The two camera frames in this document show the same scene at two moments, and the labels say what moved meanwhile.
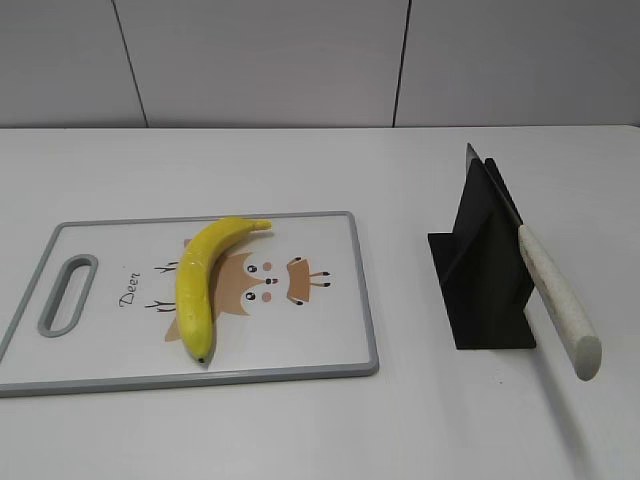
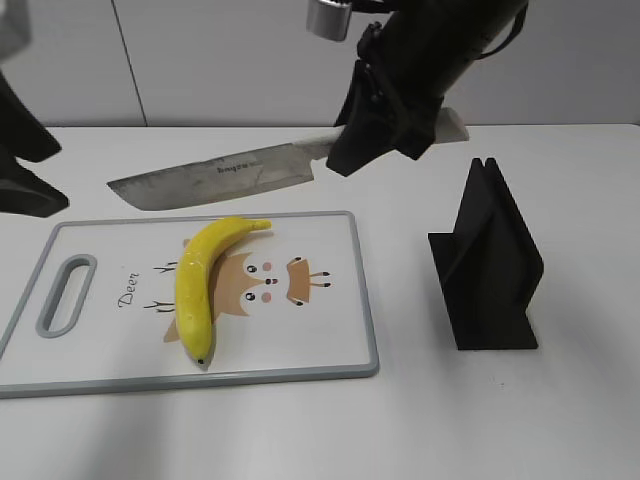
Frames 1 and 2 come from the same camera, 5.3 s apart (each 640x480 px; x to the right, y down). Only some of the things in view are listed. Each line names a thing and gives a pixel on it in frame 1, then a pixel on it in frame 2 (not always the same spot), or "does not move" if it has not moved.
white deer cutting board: [99, 310] does not move
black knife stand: [480, 270] does not move
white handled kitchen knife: [582, 343] -> [250, 170]
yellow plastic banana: [194, 278] does not move
